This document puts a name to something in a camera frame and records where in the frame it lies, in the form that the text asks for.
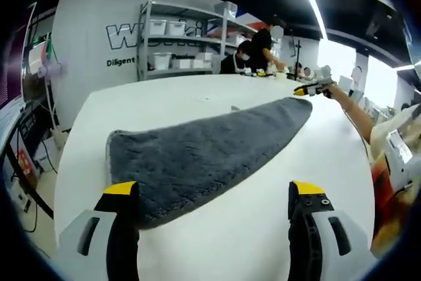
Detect row of white storage bins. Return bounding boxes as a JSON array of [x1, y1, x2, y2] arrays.
[[147, 1, 280, 71]]

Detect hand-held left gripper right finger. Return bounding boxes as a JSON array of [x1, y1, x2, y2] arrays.
[[287, 180, 372, 281]]

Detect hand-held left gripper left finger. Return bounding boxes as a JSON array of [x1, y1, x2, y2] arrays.
[[57, 181, 141, 281]]

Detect red printed carton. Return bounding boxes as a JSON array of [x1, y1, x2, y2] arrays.
[[18, 149, 34, 176]]

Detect white chest-worn device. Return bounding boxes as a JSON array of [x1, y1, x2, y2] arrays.
[[383, 128, 415, 186]]

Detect black tripod stand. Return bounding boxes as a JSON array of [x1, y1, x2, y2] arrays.
[[289, 39, 302, 71]]

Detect long ceiling light strip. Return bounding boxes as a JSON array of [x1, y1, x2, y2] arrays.
[[287, 0, 328, 40]]

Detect person's red patterned garment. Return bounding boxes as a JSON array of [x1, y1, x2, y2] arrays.
[[371, 159, 412, 255]]

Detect white floor stand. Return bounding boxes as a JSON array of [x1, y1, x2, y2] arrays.
[[42, 32, 70, 150]]

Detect grey towel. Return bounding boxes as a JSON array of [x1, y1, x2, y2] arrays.
[[105, 96, 313, 231]]

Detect white table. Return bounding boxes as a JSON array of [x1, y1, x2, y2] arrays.
[[54, 73, 376, 281]]

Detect large white-framed monitor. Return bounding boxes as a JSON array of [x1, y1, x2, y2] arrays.
[[0, 1, 37, 107]]

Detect white floor bin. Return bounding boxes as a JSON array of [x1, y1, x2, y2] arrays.
[[34, 139, 59, 173]]

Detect purple rolled mat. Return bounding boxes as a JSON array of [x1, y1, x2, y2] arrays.
[[37, 63, 65, 78]]

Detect grey metal shelving rack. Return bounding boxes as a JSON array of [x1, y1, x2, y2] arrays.
[[137, 0, 280, 81]]

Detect green and red hanging flags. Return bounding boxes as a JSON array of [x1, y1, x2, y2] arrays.
[[42, 34, 55, 61]]

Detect person's right hand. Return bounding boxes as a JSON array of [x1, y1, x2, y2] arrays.
[[324, 83, 342, 99]]

